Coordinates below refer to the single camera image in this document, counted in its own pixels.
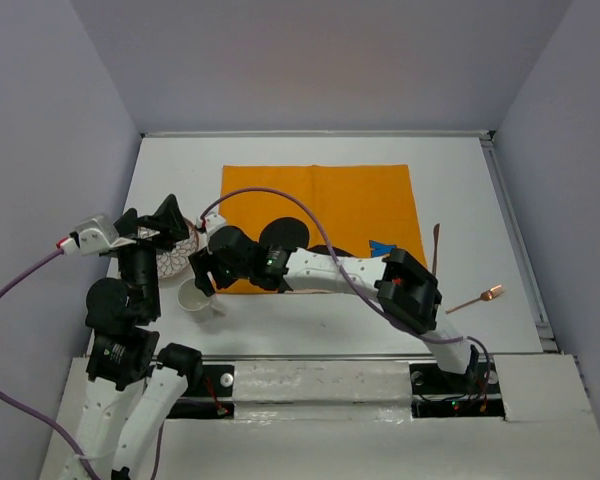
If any aluminium rail right edge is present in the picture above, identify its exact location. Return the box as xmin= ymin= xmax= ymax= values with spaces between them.
xmin=479 ymin=130 xmax=561 ymax=354

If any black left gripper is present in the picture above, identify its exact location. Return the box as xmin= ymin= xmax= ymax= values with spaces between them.
xmin=114 ymin=191 xmax=190 ymax=317

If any orange Mickey placemat cloth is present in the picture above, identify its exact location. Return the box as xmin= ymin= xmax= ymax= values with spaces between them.
xmin=218 ymin=164 xmax=427 ymax=265

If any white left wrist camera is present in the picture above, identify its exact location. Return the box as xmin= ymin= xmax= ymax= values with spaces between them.
xmin=56 ymin=214 xmax=121 ymax=256

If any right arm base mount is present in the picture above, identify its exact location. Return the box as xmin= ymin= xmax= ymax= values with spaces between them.
xmin=409 ymin=362 xmax=505 ymax=419

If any floral brown rimmed plate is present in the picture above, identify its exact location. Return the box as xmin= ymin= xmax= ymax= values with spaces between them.
xmin=134 ymin=216 xmax=199 ymax=281

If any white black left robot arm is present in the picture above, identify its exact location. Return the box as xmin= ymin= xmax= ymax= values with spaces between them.
xmin=60 ymin=194 xmax=202 ymax=479

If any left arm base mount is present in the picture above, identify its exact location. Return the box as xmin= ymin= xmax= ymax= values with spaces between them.
xmin=167 ymin=363 xmax=235 ymax=420

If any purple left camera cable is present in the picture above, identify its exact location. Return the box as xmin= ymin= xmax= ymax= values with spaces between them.
xmin=0 ymin=247 xmax=166 ymax=480

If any copper fork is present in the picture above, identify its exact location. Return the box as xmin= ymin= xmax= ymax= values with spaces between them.
xmin=446 ymin=284 xmax=505 ymax=315

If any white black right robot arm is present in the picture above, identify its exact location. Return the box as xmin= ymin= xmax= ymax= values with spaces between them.
xmin=189 ymin=226 xmax=488 ymax=394

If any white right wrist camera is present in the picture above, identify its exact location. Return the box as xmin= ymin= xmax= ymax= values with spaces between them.
xmin=194 ymin=211 xmax=227 ymax=236

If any white ceramic mug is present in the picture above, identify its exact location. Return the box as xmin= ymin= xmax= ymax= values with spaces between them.
xmin=177 ymin=279 xmax=225 ymax=322

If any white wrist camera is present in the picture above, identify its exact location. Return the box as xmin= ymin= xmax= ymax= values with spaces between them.
xmin=56 ymin=214 xmax=121 ymax=256
xmin=194 ymin=211 xmax=227 ymax=236

